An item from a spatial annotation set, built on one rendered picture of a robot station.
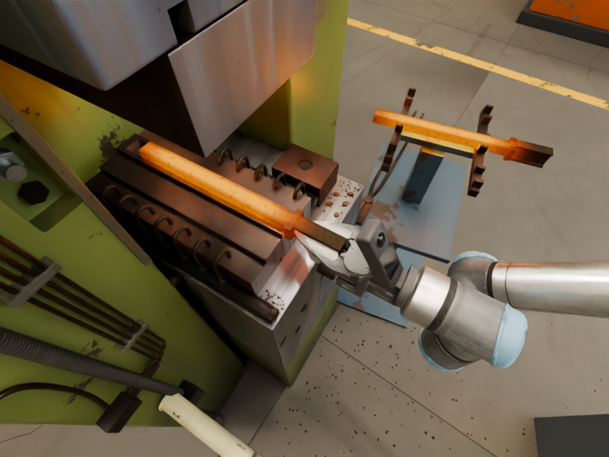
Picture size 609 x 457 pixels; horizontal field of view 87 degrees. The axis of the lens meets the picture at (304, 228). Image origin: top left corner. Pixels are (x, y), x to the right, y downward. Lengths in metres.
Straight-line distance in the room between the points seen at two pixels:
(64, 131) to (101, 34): 0.60
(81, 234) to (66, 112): 0.39
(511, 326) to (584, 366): 1.38
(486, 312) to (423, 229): 0.54
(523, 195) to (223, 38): 2.12
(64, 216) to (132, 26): 0.25
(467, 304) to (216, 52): 0.45
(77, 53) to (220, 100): 0.12
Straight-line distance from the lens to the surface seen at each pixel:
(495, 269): 0.69
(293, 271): 0.62
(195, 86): 0.27
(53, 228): 0.43
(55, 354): 0.52
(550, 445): 1.66
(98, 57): 0.22
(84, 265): 0.48
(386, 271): 0.50
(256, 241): 0.57
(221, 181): 0.63
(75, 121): 0.82
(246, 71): 0.32
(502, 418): 1.68
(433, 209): 1.09
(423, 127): 0.91
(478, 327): 0.53
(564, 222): 2.29
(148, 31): 0.24
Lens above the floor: 1.48
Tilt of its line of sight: 58 degrees down
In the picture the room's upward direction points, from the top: straight up
